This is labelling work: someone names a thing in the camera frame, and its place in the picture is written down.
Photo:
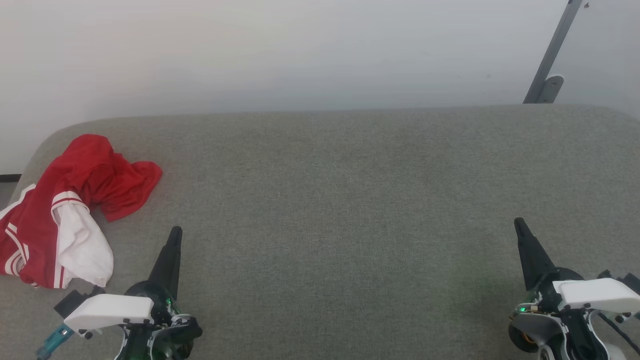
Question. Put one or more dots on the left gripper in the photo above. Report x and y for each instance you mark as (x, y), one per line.
(165, 340)

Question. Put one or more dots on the red white basketball jersey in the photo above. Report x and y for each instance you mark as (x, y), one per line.
(100, 170)

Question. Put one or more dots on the grey fabric sofa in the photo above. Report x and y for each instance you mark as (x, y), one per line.
(325, 200)

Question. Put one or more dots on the teal left camera plug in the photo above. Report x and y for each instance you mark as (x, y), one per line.
(52, 342)

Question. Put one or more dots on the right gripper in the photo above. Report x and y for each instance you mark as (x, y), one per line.
(575, 330)

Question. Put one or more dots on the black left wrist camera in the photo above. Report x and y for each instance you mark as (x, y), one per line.
(70, 300)

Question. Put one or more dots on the grey metal bar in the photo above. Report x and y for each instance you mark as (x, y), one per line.
(552, 50)

